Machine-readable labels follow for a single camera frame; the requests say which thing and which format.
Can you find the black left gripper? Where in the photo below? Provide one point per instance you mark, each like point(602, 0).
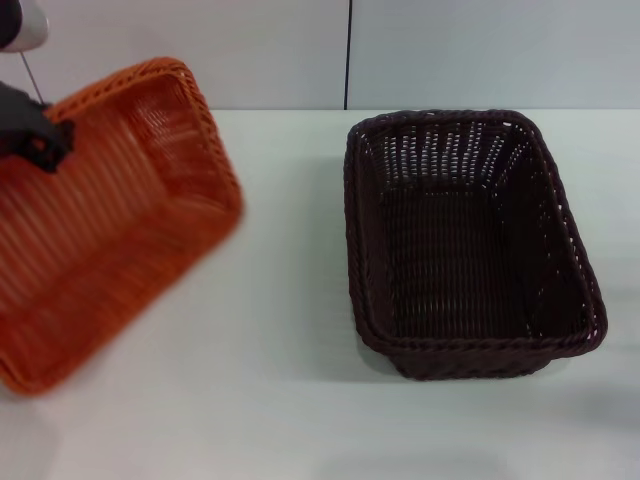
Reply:
point(17, 120)

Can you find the orange woven plastic basket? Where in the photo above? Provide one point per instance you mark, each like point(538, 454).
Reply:
point(130, 235)

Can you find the dark brown woven basket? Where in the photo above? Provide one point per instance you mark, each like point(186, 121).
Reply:
point(465, 260)

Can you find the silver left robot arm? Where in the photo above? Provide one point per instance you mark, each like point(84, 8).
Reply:
point(22, 22)

